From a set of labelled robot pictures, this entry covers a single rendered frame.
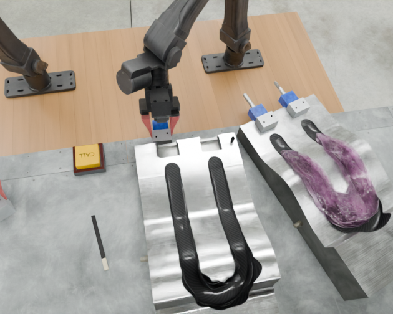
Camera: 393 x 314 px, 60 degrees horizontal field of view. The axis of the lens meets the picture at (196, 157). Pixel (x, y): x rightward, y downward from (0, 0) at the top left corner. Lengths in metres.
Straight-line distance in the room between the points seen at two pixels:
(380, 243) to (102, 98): 0.82
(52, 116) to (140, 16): 1.55
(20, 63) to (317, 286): 0.91
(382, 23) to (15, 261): 2.67
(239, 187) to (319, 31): 1.94
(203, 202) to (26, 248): 0.43
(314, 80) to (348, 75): 1.26
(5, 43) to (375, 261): 0.97
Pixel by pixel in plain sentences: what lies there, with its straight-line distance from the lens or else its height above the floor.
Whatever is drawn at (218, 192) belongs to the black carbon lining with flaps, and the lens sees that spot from 0.82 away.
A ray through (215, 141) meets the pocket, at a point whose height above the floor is 0.86.
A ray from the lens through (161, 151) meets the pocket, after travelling 0.88.
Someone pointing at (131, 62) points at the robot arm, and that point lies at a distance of 0.78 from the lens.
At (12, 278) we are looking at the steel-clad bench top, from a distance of 0.92.
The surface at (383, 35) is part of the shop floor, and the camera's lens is 2.83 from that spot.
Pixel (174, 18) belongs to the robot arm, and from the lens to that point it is 0.78.
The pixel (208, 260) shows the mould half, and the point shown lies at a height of 0.93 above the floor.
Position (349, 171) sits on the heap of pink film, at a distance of 0.91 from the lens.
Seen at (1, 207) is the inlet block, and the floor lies 0.85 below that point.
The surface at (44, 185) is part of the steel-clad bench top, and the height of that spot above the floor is 0.80.
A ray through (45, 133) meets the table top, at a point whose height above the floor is 0.80.
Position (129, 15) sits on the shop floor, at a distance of 2.51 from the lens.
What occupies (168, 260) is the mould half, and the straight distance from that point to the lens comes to 0.73.
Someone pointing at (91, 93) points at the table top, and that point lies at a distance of 1.08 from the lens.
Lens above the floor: 1.64
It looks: 63 degrees down
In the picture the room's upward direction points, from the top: 9 degrees clockwise
